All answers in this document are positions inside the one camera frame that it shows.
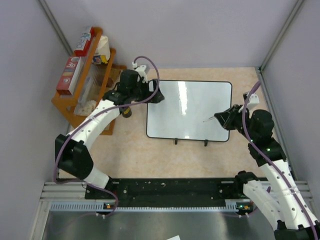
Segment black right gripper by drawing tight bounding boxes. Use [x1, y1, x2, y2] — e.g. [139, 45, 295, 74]
[215, 104, 257, 142]

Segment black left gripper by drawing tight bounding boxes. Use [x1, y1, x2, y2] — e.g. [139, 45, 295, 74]
[129, 79, 164, 104]

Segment white whiteboard black frame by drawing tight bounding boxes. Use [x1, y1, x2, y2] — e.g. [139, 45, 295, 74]
[146, 80, 233, 144]

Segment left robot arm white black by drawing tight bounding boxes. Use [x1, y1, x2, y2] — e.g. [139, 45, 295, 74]
[55, 70, 165, 199]

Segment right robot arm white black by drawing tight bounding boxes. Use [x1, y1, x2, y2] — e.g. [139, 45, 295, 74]
[214, 105, 320, 240]

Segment orange wooden shelf rack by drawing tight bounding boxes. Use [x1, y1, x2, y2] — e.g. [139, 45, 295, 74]
[51, 27, 127, 128]

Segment upper red white box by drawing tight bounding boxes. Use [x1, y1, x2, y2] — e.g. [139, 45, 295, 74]
[74, 26, 95, 57]

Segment lower red foil box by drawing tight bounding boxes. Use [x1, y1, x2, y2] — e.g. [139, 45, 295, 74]
[56, 56, 83, 96]

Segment white paper sheet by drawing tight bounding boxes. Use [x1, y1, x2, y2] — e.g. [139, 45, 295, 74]
[167, 235, 181, 240]

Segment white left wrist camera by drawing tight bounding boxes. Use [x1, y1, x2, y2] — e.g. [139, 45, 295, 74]
[132, 62, 150, 84]

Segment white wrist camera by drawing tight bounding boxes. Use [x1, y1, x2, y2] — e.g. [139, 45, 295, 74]
[243, 92, 260, 110]
[132, 62, 150, 84]

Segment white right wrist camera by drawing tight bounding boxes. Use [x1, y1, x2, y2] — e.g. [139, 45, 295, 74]
[243, 92, 260, 110]

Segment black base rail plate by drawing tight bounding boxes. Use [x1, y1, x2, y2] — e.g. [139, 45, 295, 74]
[84, 177, 253, 208]

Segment grey slotted cable duct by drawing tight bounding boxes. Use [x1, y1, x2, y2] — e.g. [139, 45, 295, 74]
[49, 199, 253, 213]

